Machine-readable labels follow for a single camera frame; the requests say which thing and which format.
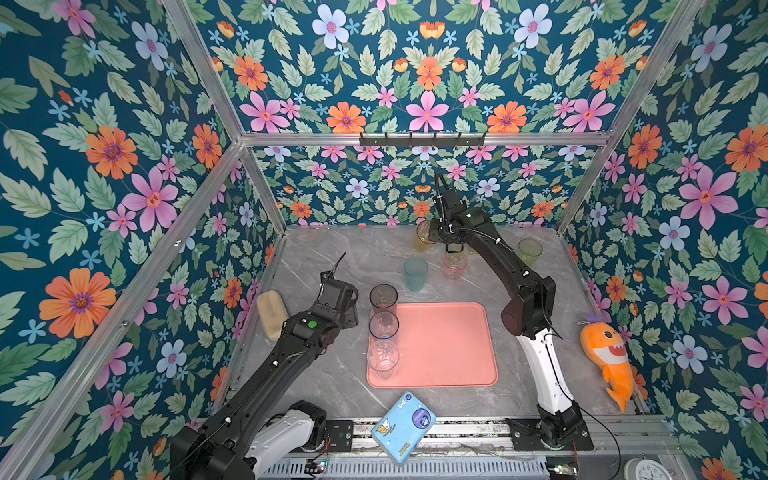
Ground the light green plastic cup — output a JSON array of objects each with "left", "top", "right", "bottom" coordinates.
[{"left": 516, "top": 238, "right": 544, "bottom": 268}]

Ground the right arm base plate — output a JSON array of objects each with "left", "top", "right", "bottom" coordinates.
[{"left": 504, "top": 418, "right": 595, "bottom": 452}]

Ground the blue translucent plastic cup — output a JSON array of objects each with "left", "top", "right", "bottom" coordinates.
[{"left": 368, "top": 311, "right": 400, "bottom": 345}]

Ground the beige sponge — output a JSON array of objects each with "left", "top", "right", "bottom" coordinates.
[{"left": 256, "top": 290, "right": 289, "bottom": 341}]

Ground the black hook rail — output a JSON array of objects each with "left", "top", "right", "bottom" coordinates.
[{"left": 358, "top": 132, "right": 486, "bottom": 149}]

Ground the clear plastic cup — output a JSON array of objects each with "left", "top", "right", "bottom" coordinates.
[{"left": 367, "top": 340, "right": 400, "bottom": 379}]

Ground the orange plush toy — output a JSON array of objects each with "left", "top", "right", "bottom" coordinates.
[{"left": 580, "top": 322, "right": 635, "bottom": 413}]

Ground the pink rectangular tray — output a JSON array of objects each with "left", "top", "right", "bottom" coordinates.
[{"left": 367, "top": 302, "right": 498, "bottom": 389}]

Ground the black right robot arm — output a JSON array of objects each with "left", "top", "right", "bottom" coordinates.
[{"left": 428, "top": 173, "right": 588, "bottom": 450}]

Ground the dark grey plastic cup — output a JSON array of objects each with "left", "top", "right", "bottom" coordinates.
[{"left": 369, "top": 284, "right": 399, "bottom": 318}]

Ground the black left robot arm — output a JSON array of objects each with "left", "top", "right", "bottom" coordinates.
[{"left": 169, "top": 271, "right": 359, "bottom": 479}]

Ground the blue cartoon box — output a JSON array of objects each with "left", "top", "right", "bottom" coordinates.
[{"left": 371, "top": 391, "right": 437, "bottom": 466}]

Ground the teal plastic cup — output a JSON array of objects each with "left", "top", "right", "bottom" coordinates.
[{"left": 404, "top": 257, "right": 429, "bottom": 292}]

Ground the yellow plastic cup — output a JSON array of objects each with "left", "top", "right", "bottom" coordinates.
[{"left": 413, "top": 219, "right": 436, "bottom": 253}]

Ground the pink plastic cup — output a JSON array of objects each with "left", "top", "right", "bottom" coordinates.
[{"left": 443, "top": 252, "right": 468, "bottom": 281}]

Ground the white clock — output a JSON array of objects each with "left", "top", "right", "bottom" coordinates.
[{"left": 623, "top": 458, "right": 672, "bottom": 480}]

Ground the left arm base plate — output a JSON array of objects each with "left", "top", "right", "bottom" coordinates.
[{"left": 324, "top": 419, "right": 355, "bottom": 453}]

